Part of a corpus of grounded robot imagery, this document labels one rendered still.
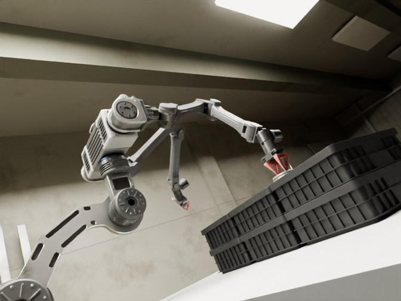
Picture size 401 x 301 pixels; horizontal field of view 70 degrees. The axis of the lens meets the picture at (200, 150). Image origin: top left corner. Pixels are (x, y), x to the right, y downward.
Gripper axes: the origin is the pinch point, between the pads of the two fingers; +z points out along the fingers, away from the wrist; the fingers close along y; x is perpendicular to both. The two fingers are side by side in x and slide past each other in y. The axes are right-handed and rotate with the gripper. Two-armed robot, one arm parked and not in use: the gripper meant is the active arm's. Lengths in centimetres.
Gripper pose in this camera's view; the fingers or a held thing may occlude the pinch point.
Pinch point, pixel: (282, 171)
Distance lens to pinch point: 126.3
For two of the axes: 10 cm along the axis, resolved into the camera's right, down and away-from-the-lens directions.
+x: -8.4, 1.5, -5.2
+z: 3.7, 8.7, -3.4
